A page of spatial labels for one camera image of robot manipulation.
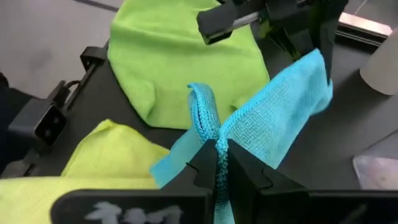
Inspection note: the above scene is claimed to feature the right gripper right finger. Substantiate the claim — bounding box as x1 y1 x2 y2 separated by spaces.
228 139 398 224

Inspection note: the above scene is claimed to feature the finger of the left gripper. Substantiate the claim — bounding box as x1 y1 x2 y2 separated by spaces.
317 26 334 85

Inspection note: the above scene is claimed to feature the light wooden side board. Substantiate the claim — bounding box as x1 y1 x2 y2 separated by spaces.
337 11 393 38

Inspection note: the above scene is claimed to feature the black table-level camera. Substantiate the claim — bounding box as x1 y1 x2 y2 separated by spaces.
7 80 82 149

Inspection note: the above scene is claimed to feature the bright green microfiber towel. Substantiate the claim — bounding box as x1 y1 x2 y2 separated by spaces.
107 0 271 130

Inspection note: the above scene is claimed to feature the teal blue microfiber towel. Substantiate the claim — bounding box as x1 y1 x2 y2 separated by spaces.
150 48 334 224

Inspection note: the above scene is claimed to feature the yellow-green microfiber towel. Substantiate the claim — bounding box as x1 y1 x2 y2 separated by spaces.
0 118 170 224

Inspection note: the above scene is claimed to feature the clear plastic bin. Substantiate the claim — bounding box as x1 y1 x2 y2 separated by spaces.
352 154 398 190

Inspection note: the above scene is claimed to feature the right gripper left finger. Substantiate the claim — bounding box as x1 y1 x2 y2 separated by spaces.
51 139 218 224

